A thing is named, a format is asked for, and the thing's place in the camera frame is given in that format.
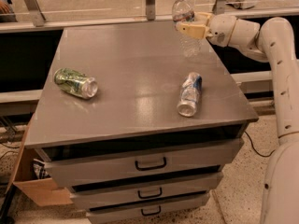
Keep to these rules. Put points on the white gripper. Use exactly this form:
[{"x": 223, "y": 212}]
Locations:
[{"x": 220, "y": 31}]

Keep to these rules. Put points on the clear plastic water bottle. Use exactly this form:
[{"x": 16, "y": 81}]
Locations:
[{"x": 182, "y": 10}]

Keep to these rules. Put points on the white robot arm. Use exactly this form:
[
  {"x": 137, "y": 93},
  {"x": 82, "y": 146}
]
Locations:
[{"x": 272, "y": 42}]

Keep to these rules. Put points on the blue white crushed can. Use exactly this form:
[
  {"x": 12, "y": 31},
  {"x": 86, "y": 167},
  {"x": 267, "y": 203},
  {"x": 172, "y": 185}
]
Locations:
[{"x": 189, "y": 95}]

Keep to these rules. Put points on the grey drawer cabinet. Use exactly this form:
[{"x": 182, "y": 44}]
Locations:
[{"x": 139, "y": 68}]

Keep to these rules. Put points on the green aluminium can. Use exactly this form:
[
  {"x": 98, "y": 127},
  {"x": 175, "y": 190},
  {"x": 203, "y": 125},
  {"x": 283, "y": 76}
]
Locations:
[{"x": 75, "y": 83}]

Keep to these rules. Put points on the top grey drawer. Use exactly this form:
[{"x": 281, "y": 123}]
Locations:
[{"x": 116, "y": 166}]

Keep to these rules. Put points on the grey drawer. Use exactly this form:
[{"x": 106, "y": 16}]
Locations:
[
  {"x": 145, "y": 191},
  {"x": 149, "y": 208},
  {"x": 116, "y": 166}
]

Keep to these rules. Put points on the bottom grey drawer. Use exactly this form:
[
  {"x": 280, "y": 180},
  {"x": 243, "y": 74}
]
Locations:
[{"x": 149, "y": 208}]

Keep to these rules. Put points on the middle grey drawer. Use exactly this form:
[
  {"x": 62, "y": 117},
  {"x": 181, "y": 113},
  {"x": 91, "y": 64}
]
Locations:
[{"x": 145, "y": 191}]

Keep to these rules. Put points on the crumpled bag in box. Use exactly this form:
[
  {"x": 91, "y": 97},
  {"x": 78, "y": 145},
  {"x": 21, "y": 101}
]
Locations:
[{"x": 39, "y": 169}]

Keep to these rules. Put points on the cardboard box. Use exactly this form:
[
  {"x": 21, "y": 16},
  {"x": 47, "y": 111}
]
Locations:
[{"x": 43, "y": 192}]

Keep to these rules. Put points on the middle metal railing post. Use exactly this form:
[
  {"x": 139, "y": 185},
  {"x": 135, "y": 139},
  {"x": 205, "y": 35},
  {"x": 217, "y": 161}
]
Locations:
[{"x": 150, "y": 10}]

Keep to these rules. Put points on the left metal railing post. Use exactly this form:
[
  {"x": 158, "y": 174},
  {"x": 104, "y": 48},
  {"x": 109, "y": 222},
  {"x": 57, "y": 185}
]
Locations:
[{"x": 36, "y": 15}]

